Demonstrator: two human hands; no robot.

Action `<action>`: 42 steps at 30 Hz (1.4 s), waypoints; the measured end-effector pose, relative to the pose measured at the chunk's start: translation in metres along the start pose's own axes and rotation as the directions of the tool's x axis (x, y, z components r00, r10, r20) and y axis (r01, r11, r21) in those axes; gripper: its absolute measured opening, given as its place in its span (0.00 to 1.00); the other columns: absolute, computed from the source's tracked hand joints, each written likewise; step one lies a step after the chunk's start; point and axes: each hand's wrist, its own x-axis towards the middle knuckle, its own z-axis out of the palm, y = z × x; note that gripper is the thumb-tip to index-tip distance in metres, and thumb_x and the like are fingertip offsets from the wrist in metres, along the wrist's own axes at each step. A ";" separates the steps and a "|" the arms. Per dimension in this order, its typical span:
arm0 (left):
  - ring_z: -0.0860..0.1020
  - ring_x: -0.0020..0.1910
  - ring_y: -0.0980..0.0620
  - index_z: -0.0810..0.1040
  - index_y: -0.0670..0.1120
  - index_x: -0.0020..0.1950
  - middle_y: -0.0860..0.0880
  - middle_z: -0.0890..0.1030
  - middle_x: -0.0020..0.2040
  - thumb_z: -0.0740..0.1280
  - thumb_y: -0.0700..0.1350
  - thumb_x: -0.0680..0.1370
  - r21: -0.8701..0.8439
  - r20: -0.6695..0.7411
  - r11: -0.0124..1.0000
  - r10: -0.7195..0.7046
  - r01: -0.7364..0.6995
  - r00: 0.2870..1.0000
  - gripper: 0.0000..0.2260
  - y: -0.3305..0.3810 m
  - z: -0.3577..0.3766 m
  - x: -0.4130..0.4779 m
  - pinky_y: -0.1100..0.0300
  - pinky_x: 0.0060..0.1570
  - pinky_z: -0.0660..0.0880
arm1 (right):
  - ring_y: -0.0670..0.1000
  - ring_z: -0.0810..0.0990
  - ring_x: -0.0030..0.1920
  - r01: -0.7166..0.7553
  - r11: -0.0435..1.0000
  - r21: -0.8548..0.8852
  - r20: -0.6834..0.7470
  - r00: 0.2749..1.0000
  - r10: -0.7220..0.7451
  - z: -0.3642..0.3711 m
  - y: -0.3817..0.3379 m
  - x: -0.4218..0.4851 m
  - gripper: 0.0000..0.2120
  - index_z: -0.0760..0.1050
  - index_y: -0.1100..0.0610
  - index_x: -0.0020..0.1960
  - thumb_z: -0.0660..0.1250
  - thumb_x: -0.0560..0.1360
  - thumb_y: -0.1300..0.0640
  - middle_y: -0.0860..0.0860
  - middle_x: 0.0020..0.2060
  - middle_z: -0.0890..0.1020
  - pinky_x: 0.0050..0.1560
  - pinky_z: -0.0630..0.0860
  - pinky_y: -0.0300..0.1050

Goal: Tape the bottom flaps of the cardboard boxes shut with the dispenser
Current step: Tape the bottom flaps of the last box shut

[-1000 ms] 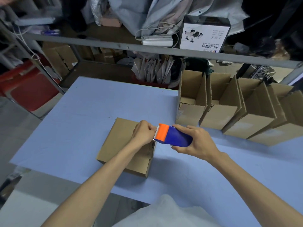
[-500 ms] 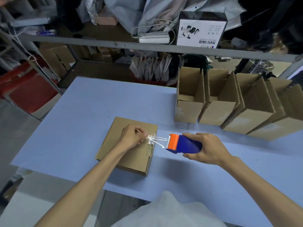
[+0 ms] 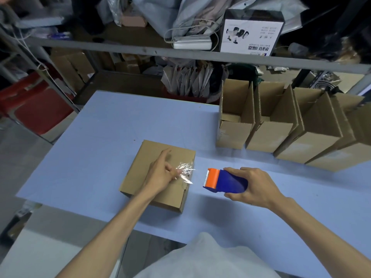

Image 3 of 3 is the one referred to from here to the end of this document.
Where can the person's white shirt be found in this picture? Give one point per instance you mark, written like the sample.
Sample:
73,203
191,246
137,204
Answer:
205,259

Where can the grey metal shelving rack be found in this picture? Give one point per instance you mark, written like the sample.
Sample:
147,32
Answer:
116,46

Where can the white power strip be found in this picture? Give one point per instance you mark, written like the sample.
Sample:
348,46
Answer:
192,43

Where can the silver reflective roll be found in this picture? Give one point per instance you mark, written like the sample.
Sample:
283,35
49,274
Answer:
324,79

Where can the person's right hand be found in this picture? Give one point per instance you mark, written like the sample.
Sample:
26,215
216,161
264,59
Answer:
258,188

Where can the person's left forearm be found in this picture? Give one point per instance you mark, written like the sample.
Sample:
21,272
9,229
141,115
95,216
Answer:
104,234

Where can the white perforated rack post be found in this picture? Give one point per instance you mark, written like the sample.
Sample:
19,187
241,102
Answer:
362,88

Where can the person's left hand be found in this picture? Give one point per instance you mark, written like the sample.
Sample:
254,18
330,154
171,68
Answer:
158,176

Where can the bundle of grey paper bags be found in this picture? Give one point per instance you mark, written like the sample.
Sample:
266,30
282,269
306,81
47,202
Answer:
188,79

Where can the plain brown cardboard box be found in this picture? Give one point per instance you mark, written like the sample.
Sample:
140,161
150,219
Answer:
342,159

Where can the red plastic stool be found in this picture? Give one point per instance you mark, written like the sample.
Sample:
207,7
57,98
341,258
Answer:
40,110

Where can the white black printed box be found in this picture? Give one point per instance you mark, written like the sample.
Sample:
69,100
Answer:
249,34

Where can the person's right forearm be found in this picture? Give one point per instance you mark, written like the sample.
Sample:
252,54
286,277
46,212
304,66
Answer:
324,237

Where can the orange blue tape dispenser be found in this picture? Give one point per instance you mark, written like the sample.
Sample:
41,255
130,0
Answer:
229,182

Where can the white glossy cabinet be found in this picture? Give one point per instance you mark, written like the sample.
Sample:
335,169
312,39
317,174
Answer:
34,251

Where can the dark green bag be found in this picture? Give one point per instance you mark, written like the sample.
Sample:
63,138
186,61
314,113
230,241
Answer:
243,72

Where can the large brown storage cardboard box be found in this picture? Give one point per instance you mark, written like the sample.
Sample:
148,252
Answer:
69,69

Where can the pile of grey plastic mailers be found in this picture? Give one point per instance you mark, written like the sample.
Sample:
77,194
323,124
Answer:
156,8

